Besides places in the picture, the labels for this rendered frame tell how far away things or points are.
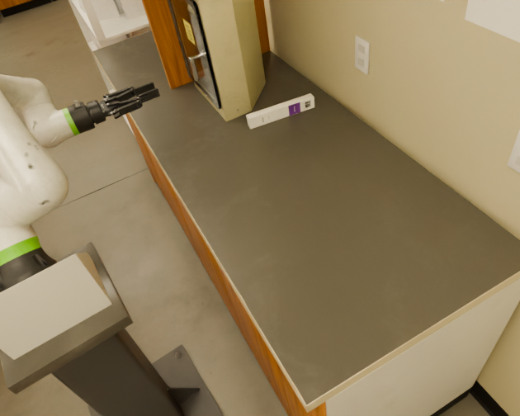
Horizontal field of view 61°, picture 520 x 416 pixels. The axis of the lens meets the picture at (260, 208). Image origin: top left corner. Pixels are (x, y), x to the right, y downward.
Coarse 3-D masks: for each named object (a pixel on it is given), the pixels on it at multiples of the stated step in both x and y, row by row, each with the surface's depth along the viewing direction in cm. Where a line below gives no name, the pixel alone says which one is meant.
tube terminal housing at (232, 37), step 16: (208, 0) 137; (224, 0) 139; (240, 0) 147; (208, 16) 140; (224, 16) 143; (240, 16) 149; (208, 32) 143; (224, 32) 146; (240, 32) 151; (256, 32) 165; (208, 48) 148; (224, 48) 149; (240, 48) 153; (256, 48) 167; (224, 64) 153; (240, 64) 156; (256, 64) 170; (224, 80) 157; (240, 80) 160; (256, 80) 172; (224, 96) 161; (240, 96) 164; (256, 96) 174; (224, 112) 166; (240, 112) 169
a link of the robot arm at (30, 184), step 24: (0, 96) 101; (0, 120) 99; (0, 144) 98; (24, 144) 100; (0, 168) 100; (24, 168) 99; (48, 168) 102; (0, 192) 101; (24, 192) 99; (48, 192) 101; (24, 216) 104
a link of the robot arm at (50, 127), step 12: (36, 108) 139; (48, 108) 141; (36, 120) 138; (48, 120) 139; (60, 120) 140; (72, 120) 141; (36, 132) 138; (48, 132) 139; (60, 132) 141; (72, 132) 143; (48, 144) 142
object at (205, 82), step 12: (180, 0) 148; (192, 0) 138; (180, 12) 155; (192, 12) 142; (180, 24) 162; (192, 24) 147; (180, 36) 170; (192, 48) 161; (204, 48) 147; (204, 60) 154; (204, 72) 161; (204, 84) 169; (216, 96) 160
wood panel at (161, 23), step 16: (144, 0) 164; (160, 0) 166; (256, 0) 184; (160, 16) 170; (256, 16) 188; (160, 32) 173; (176, 32) 176; (160, 48) 177; (176, 48) 180; (176, 64) 185; (176, 80) 189; (192, 80) 193
